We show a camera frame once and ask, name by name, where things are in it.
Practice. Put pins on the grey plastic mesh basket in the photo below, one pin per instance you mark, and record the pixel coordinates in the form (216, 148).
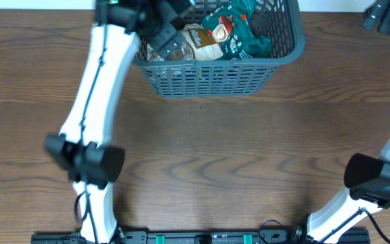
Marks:
(279, 21)

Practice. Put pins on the green Nescafe coffee bag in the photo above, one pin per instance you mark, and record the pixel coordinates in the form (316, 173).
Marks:
(230, 28)

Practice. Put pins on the beige cream snack pouch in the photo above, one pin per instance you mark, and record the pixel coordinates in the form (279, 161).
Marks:
(200, 44)

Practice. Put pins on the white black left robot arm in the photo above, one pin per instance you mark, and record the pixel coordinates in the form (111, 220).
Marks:
(83, 145)

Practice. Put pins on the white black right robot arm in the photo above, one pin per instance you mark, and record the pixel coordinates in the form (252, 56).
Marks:
(366, 188)

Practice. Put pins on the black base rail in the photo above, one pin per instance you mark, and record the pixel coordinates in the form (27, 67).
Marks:
(271, 234)

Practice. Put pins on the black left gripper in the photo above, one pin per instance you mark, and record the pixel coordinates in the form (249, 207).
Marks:
(165, 39)

